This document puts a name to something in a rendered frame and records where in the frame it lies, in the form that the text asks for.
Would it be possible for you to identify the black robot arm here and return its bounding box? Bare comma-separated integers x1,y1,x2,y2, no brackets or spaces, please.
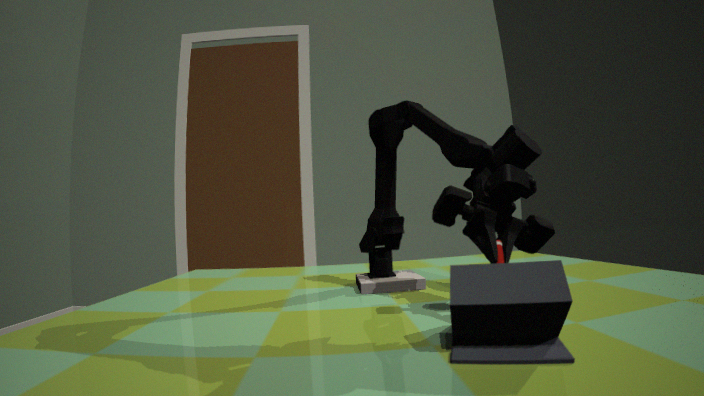
359,101,542,279

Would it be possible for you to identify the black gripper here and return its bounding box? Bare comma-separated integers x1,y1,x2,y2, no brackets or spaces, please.
432,181,555,263

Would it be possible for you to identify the red peg with white band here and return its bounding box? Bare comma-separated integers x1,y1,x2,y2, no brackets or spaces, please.
496,240,504,263

